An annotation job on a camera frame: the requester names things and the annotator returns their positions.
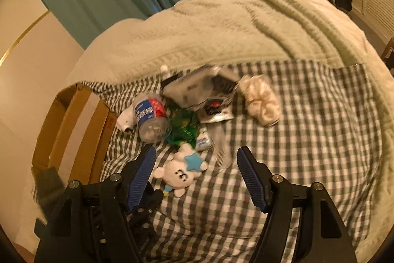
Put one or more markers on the green crinkled packet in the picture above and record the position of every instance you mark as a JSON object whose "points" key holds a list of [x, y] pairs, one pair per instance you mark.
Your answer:
{"points": [[183, 127]]}

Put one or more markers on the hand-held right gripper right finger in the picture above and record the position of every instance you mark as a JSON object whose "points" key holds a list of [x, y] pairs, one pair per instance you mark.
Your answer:
{"points": [[251, 176]]}

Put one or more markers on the grey checked bedsheet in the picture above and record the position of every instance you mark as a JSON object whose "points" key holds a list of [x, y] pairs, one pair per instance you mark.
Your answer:
{"points": [[307, 142]]}

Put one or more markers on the pale green blanket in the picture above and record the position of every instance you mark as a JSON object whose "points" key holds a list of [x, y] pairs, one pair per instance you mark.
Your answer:
{"points": [[246, 28]]}

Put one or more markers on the clear plastic bottle blue label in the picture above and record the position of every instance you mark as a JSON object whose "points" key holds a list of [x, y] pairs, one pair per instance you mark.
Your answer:
{"points": [[150, 118]]}

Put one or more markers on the black striped packet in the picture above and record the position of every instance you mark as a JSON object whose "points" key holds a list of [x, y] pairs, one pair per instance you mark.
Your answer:
{"points": [[226, 84]]}

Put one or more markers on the small white tube packet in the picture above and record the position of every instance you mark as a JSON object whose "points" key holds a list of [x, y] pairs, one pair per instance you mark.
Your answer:
{"points": [[203, 141]]}

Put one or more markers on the wooden chair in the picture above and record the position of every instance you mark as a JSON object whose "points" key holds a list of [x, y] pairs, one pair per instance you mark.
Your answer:
{"points": [[389, 56]]}

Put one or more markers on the white plush toy blue star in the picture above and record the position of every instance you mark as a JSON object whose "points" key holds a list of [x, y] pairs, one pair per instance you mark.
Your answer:
{"points": [[175, 173]]}

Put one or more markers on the black and white packet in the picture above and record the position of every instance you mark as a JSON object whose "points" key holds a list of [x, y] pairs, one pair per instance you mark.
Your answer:
{"points": [[215, 110]]}

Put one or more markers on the clear plastic comb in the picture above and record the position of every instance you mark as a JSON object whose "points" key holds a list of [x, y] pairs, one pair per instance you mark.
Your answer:
{"points": [[221, 146]]}

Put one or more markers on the brown cardboard box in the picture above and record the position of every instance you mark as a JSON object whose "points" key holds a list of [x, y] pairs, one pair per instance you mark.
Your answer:
{"points": [[83, 127]]}

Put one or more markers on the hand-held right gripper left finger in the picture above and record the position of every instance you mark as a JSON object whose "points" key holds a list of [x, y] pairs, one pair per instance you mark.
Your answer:
{"points": [[141, 176]]}

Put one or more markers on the white fluffy cotton ball bag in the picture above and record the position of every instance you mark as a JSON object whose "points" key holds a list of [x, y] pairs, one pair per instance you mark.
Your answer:
{"points": [[258, 99]]}

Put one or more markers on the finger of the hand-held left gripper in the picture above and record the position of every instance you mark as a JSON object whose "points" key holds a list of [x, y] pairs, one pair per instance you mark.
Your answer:
{"points": [[150, 201]]}

